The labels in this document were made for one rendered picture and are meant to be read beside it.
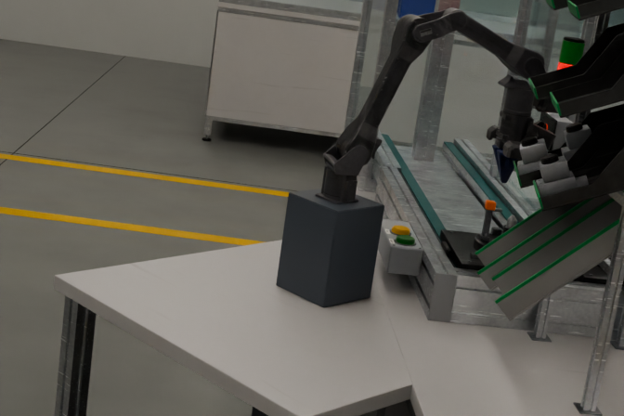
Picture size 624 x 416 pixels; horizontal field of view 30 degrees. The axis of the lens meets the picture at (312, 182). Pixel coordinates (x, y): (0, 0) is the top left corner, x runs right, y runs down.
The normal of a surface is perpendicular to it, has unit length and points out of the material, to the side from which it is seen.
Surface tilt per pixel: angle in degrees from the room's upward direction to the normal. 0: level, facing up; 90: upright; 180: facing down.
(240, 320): 0
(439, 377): 0
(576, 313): 90
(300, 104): 90
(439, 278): 90
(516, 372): 0
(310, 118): 90
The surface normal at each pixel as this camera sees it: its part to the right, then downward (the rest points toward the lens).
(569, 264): -0.11, 0.22
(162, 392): 0.14, -0.96
